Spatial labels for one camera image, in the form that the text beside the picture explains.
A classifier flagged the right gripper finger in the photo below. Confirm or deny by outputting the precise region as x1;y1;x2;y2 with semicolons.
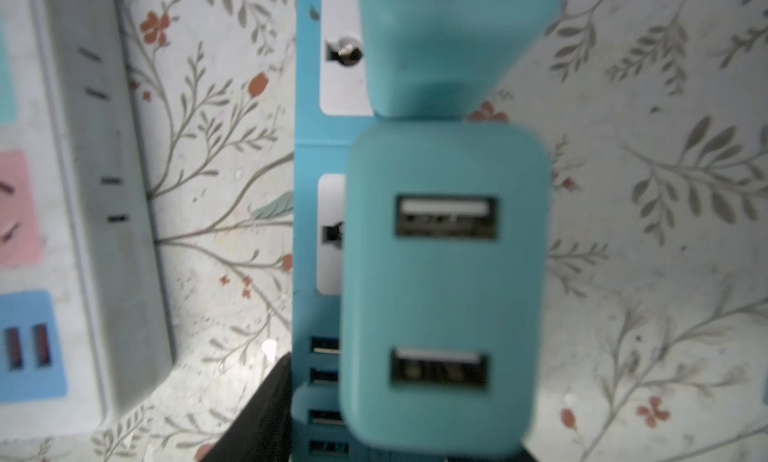
201;353;293;462

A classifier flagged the white multicolour power strip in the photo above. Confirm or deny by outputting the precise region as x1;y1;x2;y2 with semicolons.
1;0;173;440

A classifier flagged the teal charger cube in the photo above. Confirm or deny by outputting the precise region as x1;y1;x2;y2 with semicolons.
339;122;550;459
359;0;563;119

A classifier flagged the teal USB power strip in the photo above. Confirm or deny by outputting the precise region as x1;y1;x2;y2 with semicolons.
290;0;541;462

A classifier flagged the floral table mat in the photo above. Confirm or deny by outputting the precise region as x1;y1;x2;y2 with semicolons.
1;0;767;461

